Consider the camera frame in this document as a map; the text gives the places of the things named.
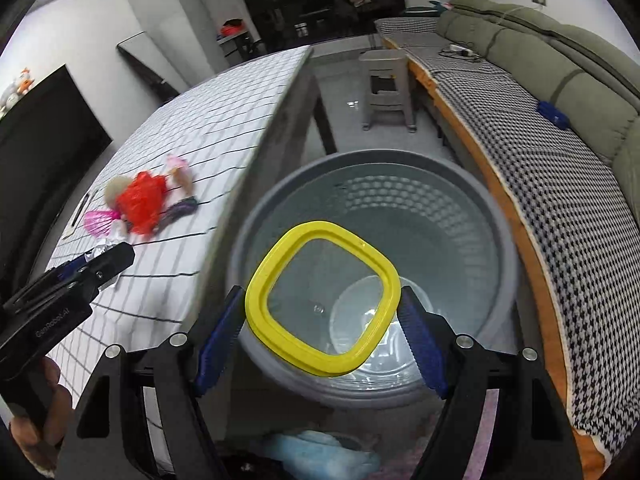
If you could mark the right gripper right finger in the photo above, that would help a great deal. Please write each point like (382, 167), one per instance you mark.
(502, 418)

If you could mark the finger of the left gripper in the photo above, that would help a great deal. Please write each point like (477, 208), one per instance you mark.
(75, 263)
(127, 253)

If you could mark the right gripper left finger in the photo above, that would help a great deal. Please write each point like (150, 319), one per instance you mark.
(109, 436)

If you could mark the pink mesh shell wrapper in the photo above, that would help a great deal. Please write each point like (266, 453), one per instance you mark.
(98, 223)

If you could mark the red plastic bag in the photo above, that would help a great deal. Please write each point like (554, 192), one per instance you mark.
(142, 202)

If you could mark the dark grey ribbon bow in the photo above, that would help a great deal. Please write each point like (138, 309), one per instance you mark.
(183, 208)

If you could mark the pink snack packet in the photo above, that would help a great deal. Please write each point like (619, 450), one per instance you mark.
(181, 173)

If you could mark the yellow rimmed clear lid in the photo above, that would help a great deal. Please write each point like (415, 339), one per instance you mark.
(322, 299)

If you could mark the grey perforated trash basket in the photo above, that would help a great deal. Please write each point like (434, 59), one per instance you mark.
(439, 227)

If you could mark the left human hand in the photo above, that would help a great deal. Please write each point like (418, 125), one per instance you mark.
(39, 445)

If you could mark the black marker pen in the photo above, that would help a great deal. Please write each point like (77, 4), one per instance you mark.
(80, 209)

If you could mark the beige fluffy round pouch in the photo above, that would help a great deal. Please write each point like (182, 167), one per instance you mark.
(114, 188)

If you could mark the white grid tablecloth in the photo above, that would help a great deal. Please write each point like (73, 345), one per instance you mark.
(222, 129)

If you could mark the black television screen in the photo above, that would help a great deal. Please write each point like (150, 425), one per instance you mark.
(49, 140)

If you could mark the plush toys on television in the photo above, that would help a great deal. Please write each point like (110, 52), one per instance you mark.
(16, 91)

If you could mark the light blue cloth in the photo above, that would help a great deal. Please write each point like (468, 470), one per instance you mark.
(317, 455)

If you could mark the houndstooth sofa cover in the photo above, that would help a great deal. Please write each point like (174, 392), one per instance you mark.
(577, 233)

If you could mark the red item on shelf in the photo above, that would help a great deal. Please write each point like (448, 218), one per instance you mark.
(232, 27)

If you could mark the blue item on sofa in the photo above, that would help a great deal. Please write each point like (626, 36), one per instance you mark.
(553, 115)

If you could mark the olive green sofa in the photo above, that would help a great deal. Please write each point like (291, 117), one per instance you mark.
(594, 84)

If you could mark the grey plastic stool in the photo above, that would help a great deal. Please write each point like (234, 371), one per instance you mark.
(386, 86)

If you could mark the teal item on sofa end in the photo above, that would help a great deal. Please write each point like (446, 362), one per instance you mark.
(434, 9)

